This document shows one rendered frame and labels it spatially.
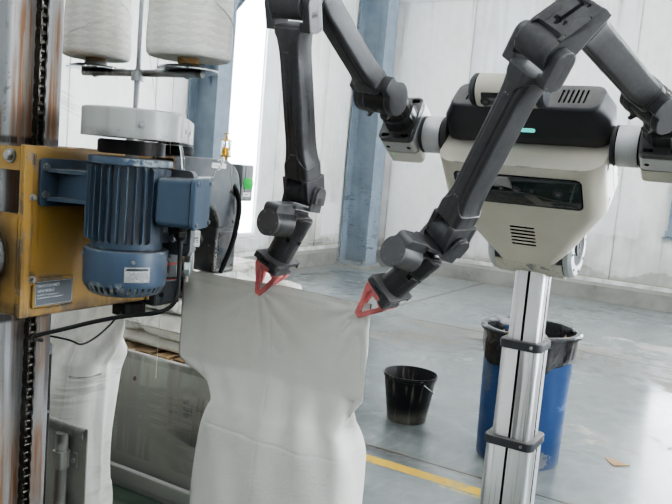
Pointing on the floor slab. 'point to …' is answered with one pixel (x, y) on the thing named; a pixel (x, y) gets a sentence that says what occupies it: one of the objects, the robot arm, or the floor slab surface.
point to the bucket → (408, 393)
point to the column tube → (18, 49)
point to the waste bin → (552, 404)
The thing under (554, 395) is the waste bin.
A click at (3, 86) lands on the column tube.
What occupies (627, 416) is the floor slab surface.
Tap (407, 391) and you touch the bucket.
